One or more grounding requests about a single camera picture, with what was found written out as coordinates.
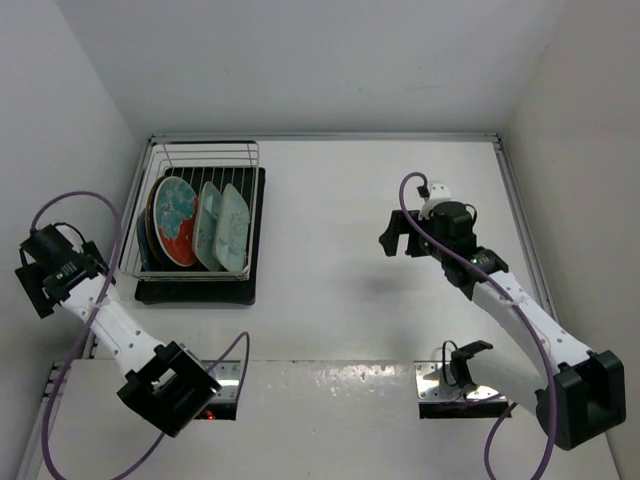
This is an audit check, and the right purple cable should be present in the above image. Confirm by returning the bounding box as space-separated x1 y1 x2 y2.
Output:
398 172 559 480

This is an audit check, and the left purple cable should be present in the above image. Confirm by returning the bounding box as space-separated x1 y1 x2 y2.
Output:
29 191 250 480

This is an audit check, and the round dark teal plate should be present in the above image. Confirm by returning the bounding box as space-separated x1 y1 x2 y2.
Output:
136 212 152 271

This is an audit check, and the metal wire dish rack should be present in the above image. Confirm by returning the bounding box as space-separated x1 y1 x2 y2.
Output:
119 139 260 281

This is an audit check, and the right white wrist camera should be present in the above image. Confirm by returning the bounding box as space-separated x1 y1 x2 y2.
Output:
417 180 452 219

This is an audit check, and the black drip tray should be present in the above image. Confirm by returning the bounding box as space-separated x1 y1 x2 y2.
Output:
134 167 266 306

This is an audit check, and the aluminium frame rail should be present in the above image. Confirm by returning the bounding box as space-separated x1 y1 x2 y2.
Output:
492 135 561 324

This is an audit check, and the metal base plate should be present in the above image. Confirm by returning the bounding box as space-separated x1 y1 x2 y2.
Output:
204 360 244 403
414 361 506 406

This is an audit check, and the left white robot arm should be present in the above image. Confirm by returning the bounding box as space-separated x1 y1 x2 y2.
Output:
16 225 222 438

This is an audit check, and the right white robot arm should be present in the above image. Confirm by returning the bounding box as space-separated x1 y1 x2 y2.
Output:
379 201 626 450

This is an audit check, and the light teal divided rectangular plate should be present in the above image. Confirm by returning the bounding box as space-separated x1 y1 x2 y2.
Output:
192 181 222 272

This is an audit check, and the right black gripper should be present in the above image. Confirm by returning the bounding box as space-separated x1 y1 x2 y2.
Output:
380 209 450 262

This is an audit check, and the red and teal round plate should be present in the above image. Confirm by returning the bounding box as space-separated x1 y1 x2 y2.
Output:
151 176 198 268

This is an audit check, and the purple cable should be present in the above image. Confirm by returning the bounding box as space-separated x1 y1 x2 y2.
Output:
29 191 250 480
398 172 559 480

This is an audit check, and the dark blue leaf-shaped dish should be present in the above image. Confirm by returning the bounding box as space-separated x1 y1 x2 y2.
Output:
145 176 169 271

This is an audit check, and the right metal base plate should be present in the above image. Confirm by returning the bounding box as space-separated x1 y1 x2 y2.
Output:
414 361 506 406

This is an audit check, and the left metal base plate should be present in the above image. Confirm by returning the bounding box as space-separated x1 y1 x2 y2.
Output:
204 360 244 403

